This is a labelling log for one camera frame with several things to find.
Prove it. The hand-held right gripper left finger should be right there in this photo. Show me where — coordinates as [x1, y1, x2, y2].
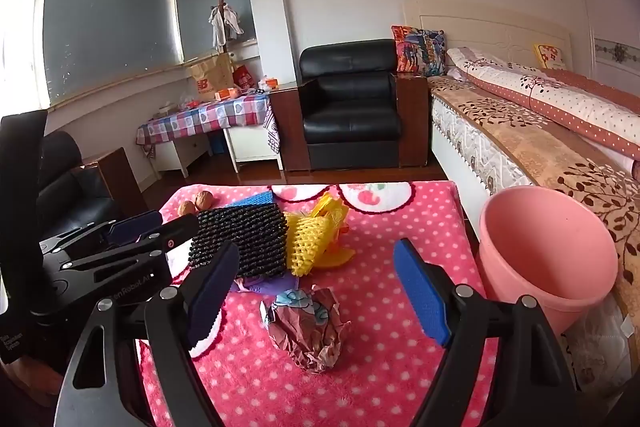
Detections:
[55, 239, 241, 427]

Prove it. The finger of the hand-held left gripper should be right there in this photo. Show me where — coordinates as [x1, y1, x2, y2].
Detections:
[60, 214, 200, 280]
[42, 209, 163, 258]

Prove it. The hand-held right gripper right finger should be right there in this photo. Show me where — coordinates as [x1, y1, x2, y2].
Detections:
[393, 238, 586, 427]

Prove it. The purple foam net sleeve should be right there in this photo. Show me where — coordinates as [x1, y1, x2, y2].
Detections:
[230, 277, 293, 298]

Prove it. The black foam net sleeve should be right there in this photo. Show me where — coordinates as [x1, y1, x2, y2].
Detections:
[187, 204, 289, 280]

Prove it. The brown paper ball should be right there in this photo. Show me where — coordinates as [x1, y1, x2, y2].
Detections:
[260, 285, 351, 374]

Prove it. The yellow foam net sleeve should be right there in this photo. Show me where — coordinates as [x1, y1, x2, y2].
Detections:
[284, 194, 351, 278]

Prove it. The pink plastic basin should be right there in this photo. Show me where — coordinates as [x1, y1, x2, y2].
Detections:
[478, 187, 621, 335]

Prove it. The orange peel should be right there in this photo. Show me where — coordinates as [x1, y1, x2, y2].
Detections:
[315, 247, 357, 270]

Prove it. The blue foam net sleeve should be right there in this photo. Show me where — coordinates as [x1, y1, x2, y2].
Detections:
[227, 191, 275, 208]

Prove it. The pink polka dot blanket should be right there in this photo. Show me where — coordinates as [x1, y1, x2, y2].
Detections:
[135, 181, 501, 427]

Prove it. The white desk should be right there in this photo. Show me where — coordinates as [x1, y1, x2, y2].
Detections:
[150, 127, 283, 180]

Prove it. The checkered tablecloth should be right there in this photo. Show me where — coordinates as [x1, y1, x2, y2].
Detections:
[136, 94, 281, 158]

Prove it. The brown paper bag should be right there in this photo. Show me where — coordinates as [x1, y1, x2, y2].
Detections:
[187, 54, 236, 100]

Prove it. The red gift bag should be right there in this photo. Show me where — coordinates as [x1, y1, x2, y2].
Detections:
[232, 64, 255, 92]

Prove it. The brown leaf pattern bedspread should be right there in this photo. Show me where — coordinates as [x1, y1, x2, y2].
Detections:
[429, 77, 640, 323]

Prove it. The black leather armchair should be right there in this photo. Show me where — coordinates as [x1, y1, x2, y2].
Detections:
[270, 39, 430, 172]

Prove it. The white hanging garment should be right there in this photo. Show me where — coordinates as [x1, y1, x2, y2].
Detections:
[209, 4, 244, 52]

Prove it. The polka dot tree quilt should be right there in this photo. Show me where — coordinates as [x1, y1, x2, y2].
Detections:
[446, 47, 640, 160]

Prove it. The colourful printed pillow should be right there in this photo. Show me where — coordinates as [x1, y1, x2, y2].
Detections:
[391, 25, 447, 78]

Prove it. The wooden coat rack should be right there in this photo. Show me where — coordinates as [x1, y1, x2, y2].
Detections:
[205, 0, 246, 55]

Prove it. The white bed with headboard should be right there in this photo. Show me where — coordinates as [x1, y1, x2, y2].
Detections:
[402, 0, 640, 408]

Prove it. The yellow floral pillow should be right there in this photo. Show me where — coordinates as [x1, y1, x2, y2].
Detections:
[533, 44, 568, 70]

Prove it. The white wardrobe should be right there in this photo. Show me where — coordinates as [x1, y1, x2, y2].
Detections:
[560, 0, 640, 80]

